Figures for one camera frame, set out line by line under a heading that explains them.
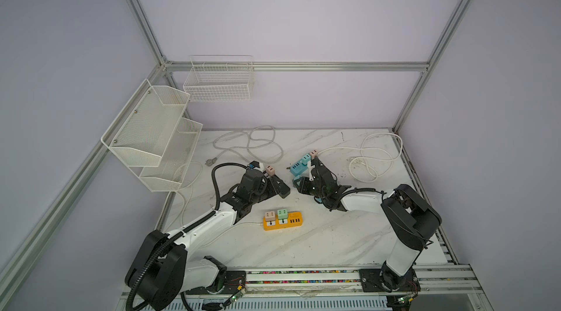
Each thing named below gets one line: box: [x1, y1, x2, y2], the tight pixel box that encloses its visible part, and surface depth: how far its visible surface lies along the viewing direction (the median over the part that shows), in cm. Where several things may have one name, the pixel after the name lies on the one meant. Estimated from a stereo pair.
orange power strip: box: [262, 211, 304, 231], surface depth 86 cm
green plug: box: [276, 208, 288, 220], surface depth 84 cm
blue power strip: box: [289, 153, 312, 177], surface depth 103 cm
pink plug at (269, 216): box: [265, 210, 276, 222], surface depth 84 cm
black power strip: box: [260, 174, 291, 202], surface depth 76 cm
